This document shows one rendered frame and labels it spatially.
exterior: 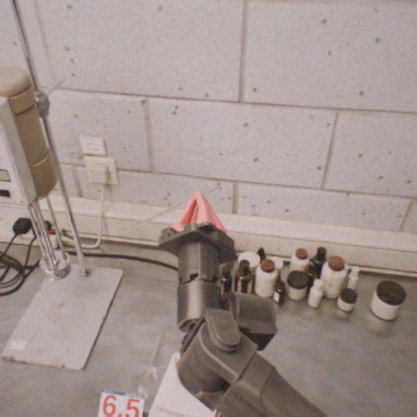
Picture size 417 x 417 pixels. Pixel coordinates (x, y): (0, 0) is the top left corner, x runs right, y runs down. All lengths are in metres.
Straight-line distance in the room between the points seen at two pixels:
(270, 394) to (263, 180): 0.73
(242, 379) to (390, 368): 0.68
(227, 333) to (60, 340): 0.69
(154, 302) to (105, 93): 0.54
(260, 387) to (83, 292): 0.79
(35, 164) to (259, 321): 0.50
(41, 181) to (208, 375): 0.52
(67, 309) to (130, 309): 0.16
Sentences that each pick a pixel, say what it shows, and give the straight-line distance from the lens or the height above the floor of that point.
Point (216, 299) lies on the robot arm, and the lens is 0.56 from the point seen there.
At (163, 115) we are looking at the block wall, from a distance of 1.10.
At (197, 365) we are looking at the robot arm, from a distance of 0.51.
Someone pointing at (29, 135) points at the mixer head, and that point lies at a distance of 0.84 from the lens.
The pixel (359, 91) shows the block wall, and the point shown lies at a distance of 1.04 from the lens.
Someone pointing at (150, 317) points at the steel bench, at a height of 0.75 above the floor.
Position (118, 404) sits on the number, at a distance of 1.01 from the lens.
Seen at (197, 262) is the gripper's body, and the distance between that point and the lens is 0.57.
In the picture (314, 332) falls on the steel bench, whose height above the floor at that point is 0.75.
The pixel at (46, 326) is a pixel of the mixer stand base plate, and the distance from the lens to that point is 1.18.
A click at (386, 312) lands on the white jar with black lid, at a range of 1.20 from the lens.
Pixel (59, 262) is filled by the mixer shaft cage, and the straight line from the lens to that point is 1.08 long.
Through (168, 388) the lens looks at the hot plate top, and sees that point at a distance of 0.94.
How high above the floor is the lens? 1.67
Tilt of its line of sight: 39 degrees down
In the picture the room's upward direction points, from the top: straight up
